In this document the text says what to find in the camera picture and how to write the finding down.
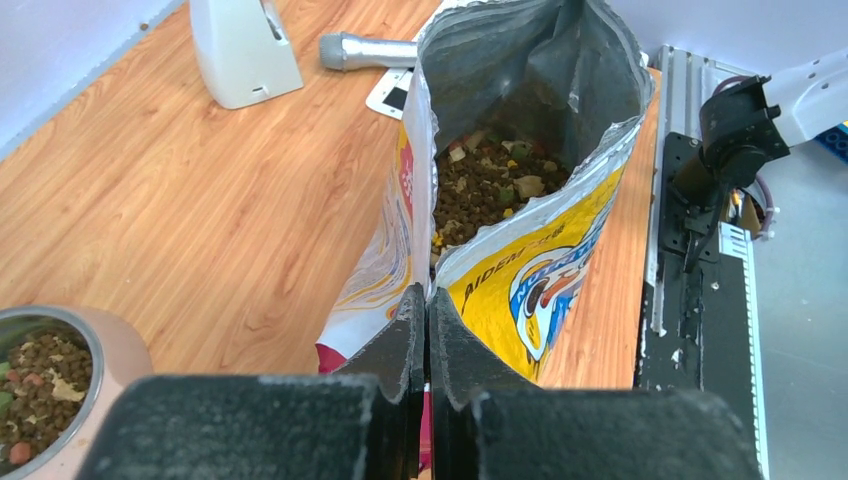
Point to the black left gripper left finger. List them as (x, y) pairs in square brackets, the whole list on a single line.
[(361, 421)]

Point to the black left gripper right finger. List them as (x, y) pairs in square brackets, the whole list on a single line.
[(489, 422)]

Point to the pet food bag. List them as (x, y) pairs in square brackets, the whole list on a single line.
[(519, 121)]

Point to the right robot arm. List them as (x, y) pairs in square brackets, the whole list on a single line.
[(759, 120)]

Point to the pink double bowl stand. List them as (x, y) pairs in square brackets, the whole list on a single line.
[(120, 357)]

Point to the steel bowl near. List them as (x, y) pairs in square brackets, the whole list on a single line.
[(51, 374)]

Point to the checkerboard mat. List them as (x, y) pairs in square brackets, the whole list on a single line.
[(389, 95)]

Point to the white metronome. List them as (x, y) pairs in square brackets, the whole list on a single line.
[(243, 51)]

